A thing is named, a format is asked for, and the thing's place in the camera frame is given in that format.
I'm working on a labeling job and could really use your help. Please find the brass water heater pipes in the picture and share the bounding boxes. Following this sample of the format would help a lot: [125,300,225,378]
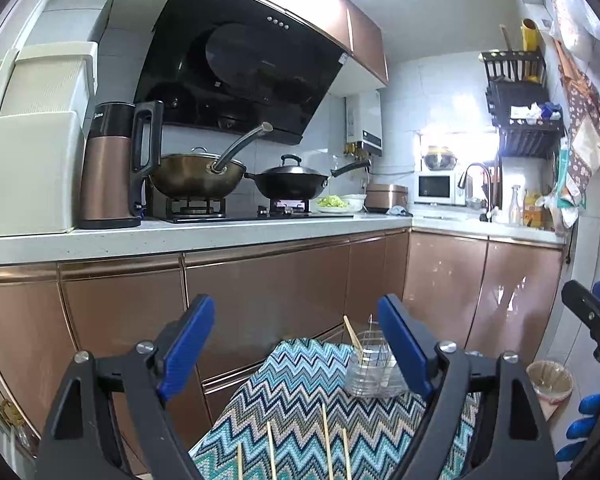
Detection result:
[344,141,376,171]

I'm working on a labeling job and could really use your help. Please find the orange liquid bottle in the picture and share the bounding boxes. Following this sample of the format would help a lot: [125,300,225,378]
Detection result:
[522,189,551,228]

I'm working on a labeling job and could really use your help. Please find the copper electric kettle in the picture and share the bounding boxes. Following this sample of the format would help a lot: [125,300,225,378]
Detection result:
[77,101,165,231]

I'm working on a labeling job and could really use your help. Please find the white kitchen countertop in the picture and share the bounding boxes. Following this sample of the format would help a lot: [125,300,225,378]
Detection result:
[0,207,568,266]

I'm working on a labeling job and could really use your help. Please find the cream rice dispenser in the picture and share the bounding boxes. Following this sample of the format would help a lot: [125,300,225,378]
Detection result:
[0,41,99,238]

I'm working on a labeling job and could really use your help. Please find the green and white bag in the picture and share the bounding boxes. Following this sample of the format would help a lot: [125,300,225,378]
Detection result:
[550,140,588,226]

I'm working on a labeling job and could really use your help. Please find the glass pot with yellow lid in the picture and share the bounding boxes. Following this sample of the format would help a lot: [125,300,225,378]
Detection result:
[422,145,458,171]

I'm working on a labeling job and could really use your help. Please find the clear spray bottle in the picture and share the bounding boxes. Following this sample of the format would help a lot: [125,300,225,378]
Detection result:
[509,185,525,226]

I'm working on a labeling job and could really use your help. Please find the plate of chopped greens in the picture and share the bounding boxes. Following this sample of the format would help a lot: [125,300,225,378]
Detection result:
[316,195,353,213]

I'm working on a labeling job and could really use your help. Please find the wire utensil holder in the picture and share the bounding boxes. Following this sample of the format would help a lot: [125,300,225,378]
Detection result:
[345,314,411,398]

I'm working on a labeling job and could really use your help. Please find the white crumpled cloth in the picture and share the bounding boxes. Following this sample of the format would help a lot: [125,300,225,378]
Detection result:
[510,102,543,123]

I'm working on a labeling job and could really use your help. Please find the yellow roll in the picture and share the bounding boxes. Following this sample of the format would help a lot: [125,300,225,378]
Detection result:
[521,18,543,83]

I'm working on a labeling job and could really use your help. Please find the black range hood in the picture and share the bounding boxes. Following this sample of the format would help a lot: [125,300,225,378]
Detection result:
[133,0,350,146]

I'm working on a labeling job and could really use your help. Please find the copper lower cabinet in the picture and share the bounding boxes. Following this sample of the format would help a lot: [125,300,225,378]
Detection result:
[0,225,568,461]

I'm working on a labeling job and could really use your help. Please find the black gas stove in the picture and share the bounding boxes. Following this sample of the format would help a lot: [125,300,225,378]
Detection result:
[152,195,356,223]

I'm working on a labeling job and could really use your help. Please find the bronze wok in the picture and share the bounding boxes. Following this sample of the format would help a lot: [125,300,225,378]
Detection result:
[149,122,273,200]

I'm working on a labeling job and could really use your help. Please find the black wok lid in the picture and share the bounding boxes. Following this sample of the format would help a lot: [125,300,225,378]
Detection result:
[260,154,326,177]

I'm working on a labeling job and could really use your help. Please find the single wooden chopstick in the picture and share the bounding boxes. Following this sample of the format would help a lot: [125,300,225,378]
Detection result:
[343,315,368,366]

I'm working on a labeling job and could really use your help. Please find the white water heater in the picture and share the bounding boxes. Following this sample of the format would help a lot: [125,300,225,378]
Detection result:
[346,91,384,157]

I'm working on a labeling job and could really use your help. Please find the zigzag patterned cloth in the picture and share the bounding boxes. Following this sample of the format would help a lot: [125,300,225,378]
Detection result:
[187,337,483,480]

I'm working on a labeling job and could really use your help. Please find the white microwave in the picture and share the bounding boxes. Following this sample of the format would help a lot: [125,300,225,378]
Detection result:
[414,171,467,206]

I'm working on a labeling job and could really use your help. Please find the copper rice cooker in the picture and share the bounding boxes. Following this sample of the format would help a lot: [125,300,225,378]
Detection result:
[365,183,410,212]

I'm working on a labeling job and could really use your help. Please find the bunch of wooden chopsticks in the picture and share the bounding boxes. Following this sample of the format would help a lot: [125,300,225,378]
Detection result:
[236,402,353,480]

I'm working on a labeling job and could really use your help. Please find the black wok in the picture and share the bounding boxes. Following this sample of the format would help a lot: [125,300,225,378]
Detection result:
[245,159,372,200]

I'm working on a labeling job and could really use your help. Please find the brown wooden board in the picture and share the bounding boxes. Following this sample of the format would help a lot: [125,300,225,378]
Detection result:
[490,165,503,211]

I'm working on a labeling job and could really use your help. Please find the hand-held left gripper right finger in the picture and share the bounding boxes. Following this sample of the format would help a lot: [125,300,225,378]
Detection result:
[377,294,561,480]

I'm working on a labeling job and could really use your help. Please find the white plastic bags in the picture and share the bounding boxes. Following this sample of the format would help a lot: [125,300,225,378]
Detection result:
[540,0,600,61]

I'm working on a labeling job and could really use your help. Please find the brown floral apron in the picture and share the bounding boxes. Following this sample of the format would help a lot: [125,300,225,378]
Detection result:
[552,40,600,201]

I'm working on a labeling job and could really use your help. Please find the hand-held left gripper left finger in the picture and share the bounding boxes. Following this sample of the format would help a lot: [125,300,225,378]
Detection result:
[34,295,215,480]

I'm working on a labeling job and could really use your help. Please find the steel kitchen faucet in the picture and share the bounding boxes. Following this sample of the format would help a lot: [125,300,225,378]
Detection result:
[457,162,494,222]

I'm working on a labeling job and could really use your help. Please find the person's right hand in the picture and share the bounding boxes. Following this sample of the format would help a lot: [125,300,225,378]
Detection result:
[555,392,600,463]

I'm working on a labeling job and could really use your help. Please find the trash bin with beige bag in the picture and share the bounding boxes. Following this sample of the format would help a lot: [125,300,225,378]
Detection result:
[526,360,575,418]

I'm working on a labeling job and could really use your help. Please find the black wall rack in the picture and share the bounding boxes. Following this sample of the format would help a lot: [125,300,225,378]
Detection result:
[478,47,566,158]

